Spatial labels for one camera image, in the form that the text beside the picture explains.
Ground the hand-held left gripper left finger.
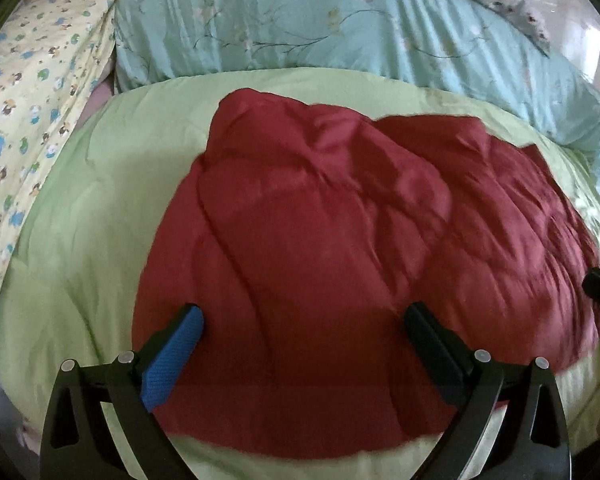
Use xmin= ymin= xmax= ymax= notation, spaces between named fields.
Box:
xmin=40 ymin=304 xmax=204 ymax=480

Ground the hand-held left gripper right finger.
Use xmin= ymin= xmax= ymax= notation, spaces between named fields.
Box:
xmin=404 ymin=302 xmax=574 ymax=480

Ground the red puffer jacket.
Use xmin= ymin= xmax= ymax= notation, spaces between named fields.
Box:
xmin=132 ymin=87 xmax=600 ymax=447

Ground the light green blanket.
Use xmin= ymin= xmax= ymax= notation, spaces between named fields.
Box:
xmin=0 ymin=70 xmax=600 ymax=480

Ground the pink bed sheet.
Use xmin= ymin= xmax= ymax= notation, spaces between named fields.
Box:
xmin=77 ymin=55 xmax=119 ymax=127

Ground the yellow printed bed sheet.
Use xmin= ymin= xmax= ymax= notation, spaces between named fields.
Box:
xmin=0 ymin=0 xmax=126 ymax=343

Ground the light blue floral quilt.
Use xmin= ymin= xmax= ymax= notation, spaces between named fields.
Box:
xmin=114 ymin=0 xmax=600 ymax=202

